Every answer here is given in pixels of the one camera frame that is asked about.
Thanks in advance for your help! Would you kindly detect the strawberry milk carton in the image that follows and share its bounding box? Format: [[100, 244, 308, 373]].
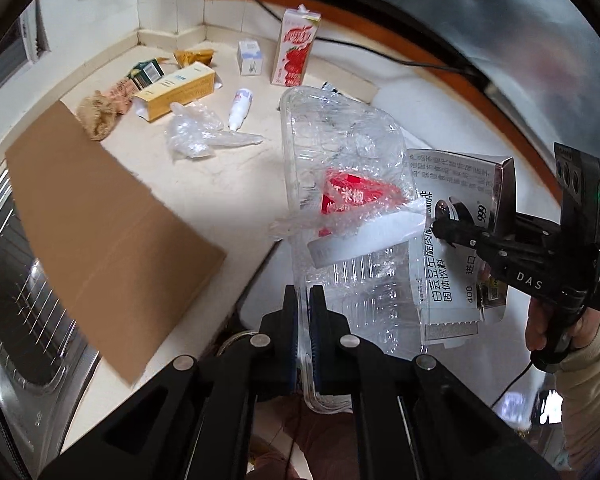
[[271, 4, 322, 87]]

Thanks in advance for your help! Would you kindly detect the person's pink clothing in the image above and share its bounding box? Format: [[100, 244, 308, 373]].
[[250, 400, 363, 480]]

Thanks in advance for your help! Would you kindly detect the yellow white box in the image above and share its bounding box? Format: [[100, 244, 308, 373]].
[[131, 61, 217, 123]]

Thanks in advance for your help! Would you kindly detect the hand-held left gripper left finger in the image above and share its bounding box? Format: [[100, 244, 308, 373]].
[[40, 284, 301, 480]]

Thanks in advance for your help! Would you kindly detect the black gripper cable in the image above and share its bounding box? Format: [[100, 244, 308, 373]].
[[489, 357, 537, 408]]

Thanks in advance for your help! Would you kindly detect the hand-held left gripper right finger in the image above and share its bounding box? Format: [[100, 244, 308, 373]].
[[307, 284, 561, 480]]

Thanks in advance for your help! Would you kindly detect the window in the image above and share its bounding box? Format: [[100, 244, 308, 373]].
[[0, 0, 51, 108]]

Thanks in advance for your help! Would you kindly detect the person's right forearm beige sleeve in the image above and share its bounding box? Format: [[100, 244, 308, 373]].
[[554, 317, 600, 472]]

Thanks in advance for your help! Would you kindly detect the red snack packet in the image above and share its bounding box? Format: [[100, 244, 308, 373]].
[[317, 169, 411, 238]]

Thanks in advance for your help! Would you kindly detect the clear plastic clamshell container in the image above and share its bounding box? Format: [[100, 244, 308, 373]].
[[279, 86, 428, 413]]

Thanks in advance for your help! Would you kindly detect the plastic wrap white label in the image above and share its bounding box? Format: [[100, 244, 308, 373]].
[[271, 199, 433, 271]]

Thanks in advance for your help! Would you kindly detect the beige green milk carton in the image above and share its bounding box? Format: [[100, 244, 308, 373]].
[[108, 59, 163, 113]]

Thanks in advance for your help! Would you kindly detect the small white blue box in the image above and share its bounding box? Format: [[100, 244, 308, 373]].
[[237, 40, 265, 76]]

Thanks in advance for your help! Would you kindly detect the thin black cable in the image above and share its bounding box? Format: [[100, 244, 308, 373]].
[[282, 405, 303, 480]]

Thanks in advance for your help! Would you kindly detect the small white plastic bottle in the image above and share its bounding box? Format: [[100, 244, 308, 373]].
[[228, 88, 255, 131]]

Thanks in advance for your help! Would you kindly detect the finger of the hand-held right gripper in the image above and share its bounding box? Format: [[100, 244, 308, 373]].
[[512, 211, 565, 242], [431, 214, 513, 266]]

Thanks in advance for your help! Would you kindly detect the crumpled brown paper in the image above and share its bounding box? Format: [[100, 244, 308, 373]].
[[76, 91, 123, 141]]

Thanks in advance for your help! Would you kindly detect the metal wire rack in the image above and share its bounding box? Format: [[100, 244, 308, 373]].
[[0, 237, 78, 388]]

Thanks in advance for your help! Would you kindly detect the orange brown wrapper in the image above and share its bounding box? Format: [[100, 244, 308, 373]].
[[173, 49, 215, 69]]

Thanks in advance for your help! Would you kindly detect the brown cardboard sheet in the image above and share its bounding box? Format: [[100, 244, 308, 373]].
[[4, 100, 228, 387]]

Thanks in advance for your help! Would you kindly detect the crumpled clear plastic bag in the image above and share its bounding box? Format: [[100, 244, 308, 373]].
[[165, 101, 265, 163]]

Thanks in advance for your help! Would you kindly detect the white silver carton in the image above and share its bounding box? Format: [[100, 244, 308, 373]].
[[405, 147, 518, 348]]

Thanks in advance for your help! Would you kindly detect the black power cable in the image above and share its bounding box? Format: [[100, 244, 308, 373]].
[[227, 0, 486, 82]]

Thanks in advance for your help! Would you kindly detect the person's right hand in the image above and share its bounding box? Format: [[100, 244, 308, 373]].
[[525, 297, 600, 356]]

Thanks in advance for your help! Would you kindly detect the metal dish rack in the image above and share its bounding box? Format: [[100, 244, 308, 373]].
[[0, 170, 101, 480]]

